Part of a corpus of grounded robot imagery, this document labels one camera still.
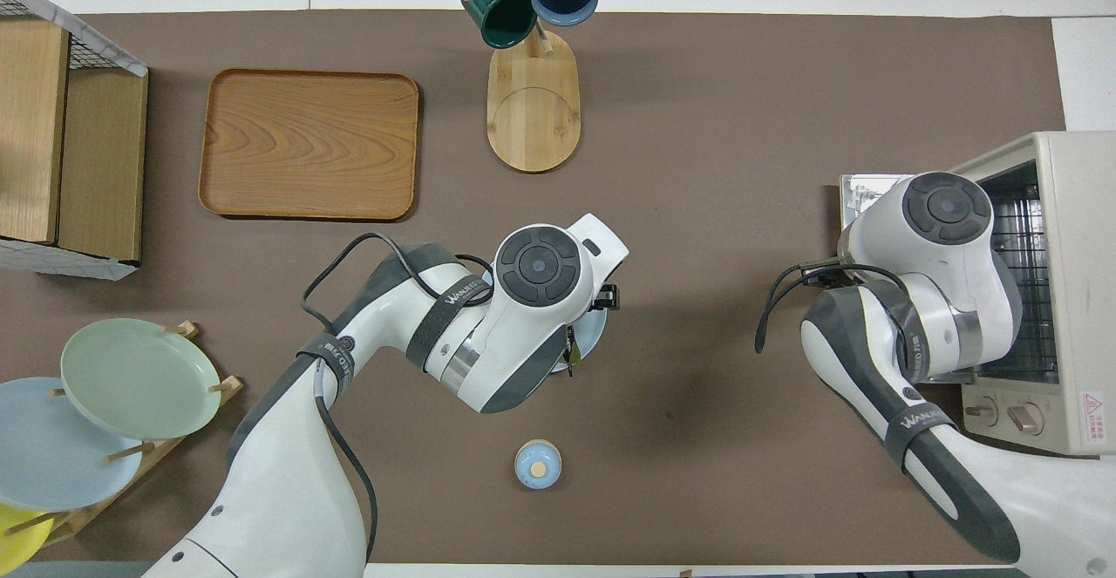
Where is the wooden mug tree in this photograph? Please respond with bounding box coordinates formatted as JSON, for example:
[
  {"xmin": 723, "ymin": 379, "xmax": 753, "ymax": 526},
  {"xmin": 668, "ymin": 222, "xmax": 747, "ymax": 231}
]
[{"xmin": 460, "ymin": 0, "xmax": 602, "ymax": 174}]

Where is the small light blue plate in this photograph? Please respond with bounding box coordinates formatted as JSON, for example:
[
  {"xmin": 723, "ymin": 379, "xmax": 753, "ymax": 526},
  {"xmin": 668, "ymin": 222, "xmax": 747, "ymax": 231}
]
[{"xmin": 481, "ymin": 269, "xmax": 609, "ymax": 377}]

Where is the yellow plate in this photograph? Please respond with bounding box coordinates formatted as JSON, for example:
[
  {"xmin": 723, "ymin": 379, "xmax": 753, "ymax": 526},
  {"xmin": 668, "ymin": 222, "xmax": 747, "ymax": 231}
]
[{"xmin": 0, "ymin": 504, "xmax": 53, "ymax": 577}]

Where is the brown table mat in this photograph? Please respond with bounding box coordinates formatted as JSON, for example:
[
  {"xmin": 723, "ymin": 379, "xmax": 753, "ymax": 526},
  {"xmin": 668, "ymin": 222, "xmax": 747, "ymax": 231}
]
[{"xmin": 0, "ymin": 10, "xmax": 1066, "ymax": 566}]

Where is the pale green plate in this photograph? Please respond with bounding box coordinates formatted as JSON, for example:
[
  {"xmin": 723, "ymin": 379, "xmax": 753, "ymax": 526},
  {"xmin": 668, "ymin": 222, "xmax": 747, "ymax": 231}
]
[{"xmin": 60, "ymin": 317, "xmax": 222, "ymax": 441}]

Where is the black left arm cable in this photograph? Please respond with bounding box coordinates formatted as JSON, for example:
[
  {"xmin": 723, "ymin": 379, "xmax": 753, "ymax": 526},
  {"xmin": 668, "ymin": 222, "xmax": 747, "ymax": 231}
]
[{"xmin": 301, "ymin": 232, "xmax": 496, "ymax": 561}]

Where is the wooden plate rack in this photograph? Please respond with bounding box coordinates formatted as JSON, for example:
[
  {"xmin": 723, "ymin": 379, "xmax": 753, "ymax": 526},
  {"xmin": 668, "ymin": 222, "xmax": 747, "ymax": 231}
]
[{"xmin": 4, "ymin": 321, "xmax": 244, "ymax": 546}]

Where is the white toaster oven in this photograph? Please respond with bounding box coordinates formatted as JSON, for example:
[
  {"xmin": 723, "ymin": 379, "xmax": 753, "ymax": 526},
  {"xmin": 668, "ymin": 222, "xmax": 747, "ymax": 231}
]
[{"xmin": 840, "ymin": 131, "xmax": 1116, "ymax": 457}]

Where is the large light blue plate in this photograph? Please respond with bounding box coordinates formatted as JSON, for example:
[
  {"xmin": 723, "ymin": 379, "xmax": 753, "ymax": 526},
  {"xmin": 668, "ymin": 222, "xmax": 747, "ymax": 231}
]
[{"xmin": 0, "ymin": 377, "xmax": 145, "ymax": 513}]

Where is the wooden serving tray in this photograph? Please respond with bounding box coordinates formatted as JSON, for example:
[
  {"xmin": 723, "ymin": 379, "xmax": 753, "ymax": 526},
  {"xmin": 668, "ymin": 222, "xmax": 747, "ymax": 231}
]
[{"xmin": 198, "ymin": 68, "xmax": 421, "ymax": 221}]

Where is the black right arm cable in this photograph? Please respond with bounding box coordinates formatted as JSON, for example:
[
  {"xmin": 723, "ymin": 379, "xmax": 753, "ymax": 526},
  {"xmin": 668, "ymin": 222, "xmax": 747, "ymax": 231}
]
[{"xmin": 754, "ymin": 260, "xmax": 916, "ymax": 357}]

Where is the dark green mug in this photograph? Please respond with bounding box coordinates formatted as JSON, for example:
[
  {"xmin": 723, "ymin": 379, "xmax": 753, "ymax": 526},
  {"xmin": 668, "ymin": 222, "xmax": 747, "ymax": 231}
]
[{"xmin": 460, "ymin": 0, "xmax": 539, "ymax": 50}]

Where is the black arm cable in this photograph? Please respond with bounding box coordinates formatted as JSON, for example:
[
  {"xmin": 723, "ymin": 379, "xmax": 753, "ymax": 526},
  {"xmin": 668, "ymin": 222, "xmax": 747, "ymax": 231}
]
[
  {"xmin": 301, "ymin": 232, "xmax": 496, "ymax": 561},
  {"xmin": 754, "ymin": 260, "xmax": 916, "ymax": 357}
]

